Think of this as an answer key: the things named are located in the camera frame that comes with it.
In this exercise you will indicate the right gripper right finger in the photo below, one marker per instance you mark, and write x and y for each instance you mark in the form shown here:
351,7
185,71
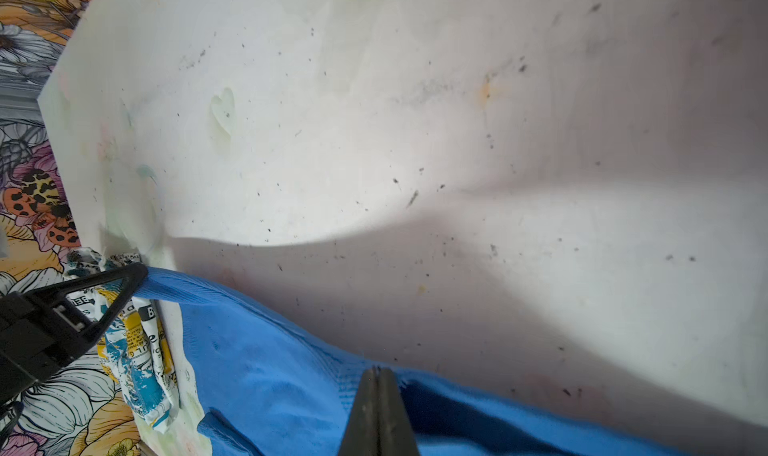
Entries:
394,432

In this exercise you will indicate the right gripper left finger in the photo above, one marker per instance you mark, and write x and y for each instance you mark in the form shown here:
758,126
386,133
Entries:
361,433

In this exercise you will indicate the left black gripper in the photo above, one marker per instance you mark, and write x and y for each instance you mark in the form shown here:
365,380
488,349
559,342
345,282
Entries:
42,332

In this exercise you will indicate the white teal yellow printed garment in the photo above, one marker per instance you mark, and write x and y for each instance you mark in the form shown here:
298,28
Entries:
134,349

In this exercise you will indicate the blue cloth garment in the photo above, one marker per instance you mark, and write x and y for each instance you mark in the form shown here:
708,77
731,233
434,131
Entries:
269,387

